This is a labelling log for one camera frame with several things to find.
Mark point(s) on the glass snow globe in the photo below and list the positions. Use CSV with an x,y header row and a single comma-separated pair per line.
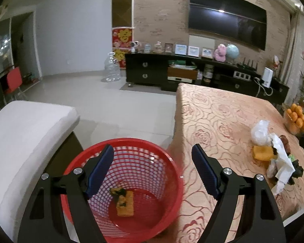
x,y
158,47

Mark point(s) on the dark green crumpled wrapper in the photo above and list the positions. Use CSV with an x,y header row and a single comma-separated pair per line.
x,y
116,191

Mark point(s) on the dark framed photo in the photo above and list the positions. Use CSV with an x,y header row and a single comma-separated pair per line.
x,y
168,47

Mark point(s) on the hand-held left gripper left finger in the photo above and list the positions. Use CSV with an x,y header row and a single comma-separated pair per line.
x,y
101,172

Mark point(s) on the pink plush pig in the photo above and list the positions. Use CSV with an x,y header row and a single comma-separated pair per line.
x,y
221,53

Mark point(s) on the black wall television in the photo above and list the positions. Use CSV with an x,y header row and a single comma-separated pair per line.
x,y
225,17

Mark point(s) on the brown wrapper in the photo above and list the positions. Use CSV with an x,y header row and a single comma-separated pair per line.
x,y
285,143

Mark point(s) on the white paper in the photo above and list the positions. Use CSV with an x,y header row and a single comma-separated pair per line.
x,y
281,157

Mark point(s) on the red plastic mesh basket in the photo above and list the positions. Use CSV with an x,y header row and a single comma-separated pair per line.
x,y
154,207

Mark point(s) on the glass fruit bowl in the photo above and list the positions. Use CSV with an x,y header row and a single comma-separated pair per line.
x,y
290,129

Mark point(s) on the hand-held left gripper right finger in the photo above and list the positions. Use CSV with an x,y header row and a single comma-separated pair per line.
x,y
205,172

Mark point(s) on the floral pink tablecloth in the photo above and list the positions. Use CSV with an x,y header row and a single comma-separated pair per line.
x,y
217,121

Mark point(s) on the orange sponge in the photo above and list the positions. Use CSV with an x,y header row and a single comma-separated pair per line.
x,y
262,153
126,208

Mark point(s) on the white security camera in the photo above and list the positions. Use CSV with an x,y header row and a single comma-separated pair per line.
x,y
134,47

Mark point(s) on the small glass ornament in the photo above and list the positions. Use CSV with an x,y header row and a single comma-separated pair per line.
x,y
148,47

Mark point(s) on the clear plastic wrapper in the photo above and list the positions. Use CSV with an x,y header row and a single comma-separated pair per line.
x,y
271,169

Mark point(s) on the clear plastic bag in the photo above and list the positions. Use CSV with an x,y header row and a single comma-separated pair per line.
x,y
261,131

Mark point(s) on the red chair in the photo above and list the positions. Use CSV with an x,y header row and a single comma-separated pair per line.
x,y
14,78

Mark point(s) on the red festive wall poster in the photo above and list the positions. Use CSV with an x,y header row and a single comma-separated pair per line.
x,y
121,36

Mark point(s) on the sliding glass door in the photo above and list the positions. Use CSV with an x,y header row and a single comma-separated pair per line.
x,y
1,48

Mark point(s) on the white upright device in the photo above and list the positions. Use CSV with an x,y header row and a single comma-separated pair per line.
x,y
267,77

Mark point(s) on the black television cabinet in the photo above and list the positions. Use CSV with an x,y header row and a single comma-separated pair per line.
x,y
152,65

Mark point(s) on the pale blue globe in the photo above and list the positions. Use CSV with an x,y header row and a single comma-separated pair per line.
x,y
232,52

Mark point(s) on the white picture frame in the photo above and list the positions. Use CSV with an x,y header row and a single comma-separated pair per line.
x,y
207,52
181,49
194,51

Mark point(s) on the stacked round canisters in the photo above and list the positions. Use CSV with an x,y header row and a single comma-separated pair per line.
x,y
209,73

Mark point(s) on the black router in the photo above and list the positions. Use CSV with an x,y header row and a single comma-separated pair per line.
x,y
247,65

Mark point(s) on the white power socket panel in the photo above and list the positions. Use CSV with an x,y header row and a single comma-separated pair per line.
x,y
242,74

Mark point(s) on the pile of oranges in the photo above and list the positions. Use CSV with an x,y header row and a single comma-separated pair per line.
x,y
296,117

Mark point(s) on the white cushioned sofa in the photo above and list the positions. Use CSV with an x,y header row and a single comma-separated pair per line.
x,y
27,136

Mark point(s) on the green flat box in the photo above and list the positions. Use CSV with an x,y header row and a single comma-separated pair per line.
x,y
182,64

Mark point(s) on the red white santa figure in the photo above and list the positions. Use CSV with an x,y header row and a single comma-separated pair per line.
x,y
276,62

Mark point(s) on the wooden drawer box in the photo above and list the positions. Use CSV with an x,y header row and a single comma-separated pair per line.
x,y
182,73

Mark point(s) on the green snack packet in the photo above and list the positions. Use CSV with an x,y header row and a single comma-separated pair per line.
x,y
291,157

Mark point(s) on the dark green scrap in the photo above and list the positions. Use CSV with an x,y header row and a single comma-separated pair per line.
x,y
297,169

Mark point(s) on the clear large water bottle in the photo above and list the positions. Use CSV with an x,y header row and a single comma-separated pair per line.
x,y
112,68

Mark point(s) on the beige curtain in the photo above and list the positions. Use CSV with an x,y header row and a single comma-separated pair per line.
x,y
297,55

